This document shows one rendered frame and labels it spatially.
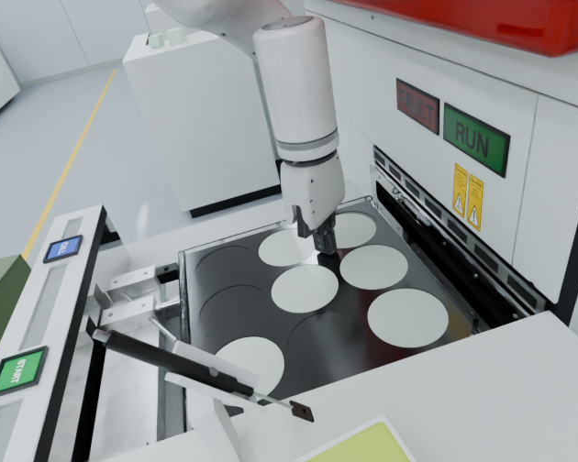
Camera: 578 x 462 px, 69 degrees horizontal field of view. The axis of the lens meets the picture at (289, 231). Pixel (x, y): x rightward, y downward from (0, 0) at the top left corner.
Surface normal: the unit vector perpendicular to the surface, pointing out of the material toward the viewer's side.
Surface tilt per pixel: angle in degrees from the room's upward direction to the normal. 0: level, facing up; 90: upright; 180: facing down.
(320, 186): 91
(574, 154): 90
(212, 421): 90
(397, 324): 0
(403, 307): 0
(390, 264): 0
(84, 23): 90
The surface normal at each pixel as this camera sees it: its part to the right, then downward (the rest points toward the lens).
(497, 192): -0.95, 0.29
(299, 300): -0.18, -0.80
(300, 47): 0.30, 0.50
